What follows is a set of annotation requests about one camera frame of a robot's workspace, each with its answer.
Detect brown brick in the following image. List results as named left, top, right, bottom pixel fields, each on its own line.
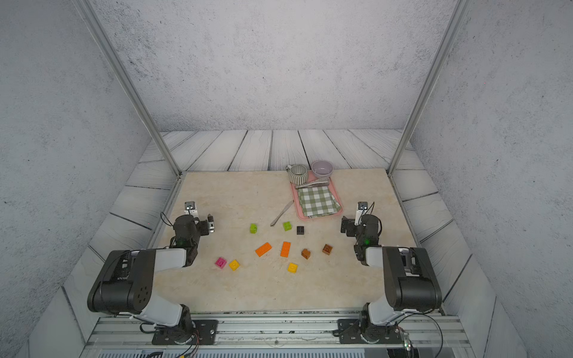
left=301, top=249, right=311, bottom=260
left=322, top=244, right=333, bottom=255

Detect orange long brick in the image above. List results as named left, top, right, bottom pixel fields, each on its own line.
left=280, top=242, right=291, bottom=258
left=255, top=243, right=272, bottom=257

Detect yellow square brick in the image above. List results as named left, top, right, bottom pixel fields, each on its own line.
left=287, top=263, right=298, bottom=273

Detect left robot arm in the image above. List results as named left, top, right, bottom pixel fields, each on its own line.
left=87, top=214, right=214, bottom=335

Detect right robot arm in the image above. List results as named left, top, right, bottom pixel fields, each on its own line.
left=340, top=213, right=443, bottom=342

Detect magenta small brick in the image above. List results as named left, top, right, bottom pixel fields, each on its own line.
left=215, top=257, right=227, bottom=269

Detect green checkered cloth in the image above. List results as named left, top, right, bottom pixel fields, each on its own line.
left=297, top=186, right=342, bottom=218

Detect pink tray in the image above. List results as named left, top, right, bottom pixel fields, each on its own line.
left=290, top=179, right=343, bottom=221

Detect yellow small brick left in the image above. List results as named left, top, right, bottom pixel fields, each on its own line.
left=229, top=260, right=240, bottom=271

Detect metal tongs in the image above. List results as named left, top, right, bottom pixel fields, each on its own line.
left=295, top=177, right=330, bottom=189

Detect purple bowl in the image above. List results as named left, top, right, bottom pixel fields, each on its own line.
left=310, top=160, right=334, bottom=178

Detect ribbed grey cup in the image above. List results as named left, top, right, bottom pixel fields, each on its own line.
left=286, top=164, right=308, bottom=186

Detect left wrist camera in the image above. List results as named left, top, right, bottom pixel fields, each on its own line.
left=184, top=201, right=198, bottom=218

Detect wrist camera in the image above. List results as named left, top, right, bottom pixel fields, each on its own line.
left=355, top=201, right=369, bottom=225
left=184, top=201, right=198, bottom=218

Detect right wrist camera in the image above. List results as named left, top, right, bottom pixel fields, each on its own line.
left=355, top=201, right=369, bottom=225

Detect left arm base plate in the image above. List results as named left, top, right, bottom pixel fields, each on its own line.
left=152, top=319, right=219, bottom=345

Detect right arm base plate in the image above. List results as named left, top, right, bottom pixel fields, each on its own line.
left=332, top=319, right=403, bottom=345

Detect right aluminium frame post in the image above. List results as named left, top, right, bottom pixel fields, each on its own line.
left=387, top=0, right=471, bottom=178

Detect aluminium frame post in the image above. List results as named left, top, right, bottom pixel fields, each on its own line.
left=387, top=0, right=471, bottom=178
left=73, top=0, right=182, bottom=178

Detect aluminium front rail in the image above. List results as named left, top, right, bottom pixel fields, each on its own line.
left=81, top=310, right=475, bottom=357

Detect left aluminium frame post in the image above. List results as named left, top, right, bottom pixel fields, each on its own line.
left=73, top=0, right=182, bottom=178

